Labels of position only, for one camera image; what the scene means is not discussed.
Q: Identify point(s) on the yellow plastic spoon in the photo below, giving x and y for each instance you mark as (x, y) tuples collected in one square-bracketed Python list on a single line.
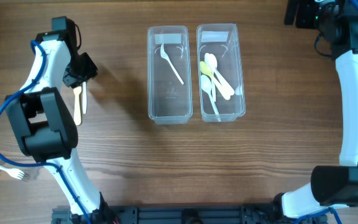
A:
[(218, 85)]

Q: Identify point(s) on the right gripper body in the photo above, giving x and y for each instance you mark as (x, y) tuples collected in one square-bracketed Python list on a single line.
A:
[(307, 17)]

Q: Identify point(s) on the right clear plastic container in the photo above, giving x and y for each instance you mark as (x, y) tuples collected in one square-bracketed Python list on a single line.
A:
[(222, 40)]

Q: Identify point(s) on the left clear plastic container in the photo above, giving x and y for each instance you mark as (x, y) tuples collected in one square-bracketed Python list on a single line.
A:
[(169, 102)]

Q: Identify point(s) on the white fork top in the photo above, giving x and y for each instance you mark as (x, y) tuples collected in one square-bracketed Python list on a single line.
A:
[(84, 98)]

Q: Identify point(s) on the yellow plastic fork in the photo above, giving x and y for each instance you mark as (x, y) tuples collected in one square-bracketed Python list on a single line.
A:
[(77, 107)]

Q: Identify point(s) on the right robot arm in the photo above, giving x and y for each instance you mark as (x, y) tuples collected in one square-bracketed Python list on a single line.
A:
[(330, 187)]

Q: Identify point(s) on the bent white plastic fork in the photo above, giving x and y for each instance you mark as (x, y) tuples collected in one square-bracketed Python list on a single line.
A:
[(165, 56)]

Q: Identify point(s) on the white thin spoon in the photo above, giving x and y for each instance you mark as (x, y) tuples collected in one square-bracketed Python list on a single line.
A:
[(207, 87)]

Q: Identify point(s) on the clear plastic container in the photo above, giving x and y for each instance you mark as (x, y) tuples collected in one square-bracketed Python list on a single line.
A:
[(222, 40), (169, 102)]

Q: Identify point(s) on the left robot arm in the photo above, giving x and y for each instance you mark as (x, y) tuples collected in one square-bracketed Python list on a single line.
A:
[(43, 126)]

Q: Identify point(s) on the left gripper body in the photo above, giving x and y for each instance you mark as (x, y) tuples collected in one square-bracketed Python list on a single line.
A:
[(81, 67)]

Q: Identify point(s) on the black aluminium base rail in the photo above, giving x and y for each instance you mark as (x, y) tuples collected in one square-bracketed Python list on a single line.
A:
[(246, 214)]

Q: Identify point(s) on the white thick-handled spoon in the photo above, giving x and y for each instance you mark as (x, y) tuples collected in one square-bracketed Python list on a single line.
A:
[(213, 63)]

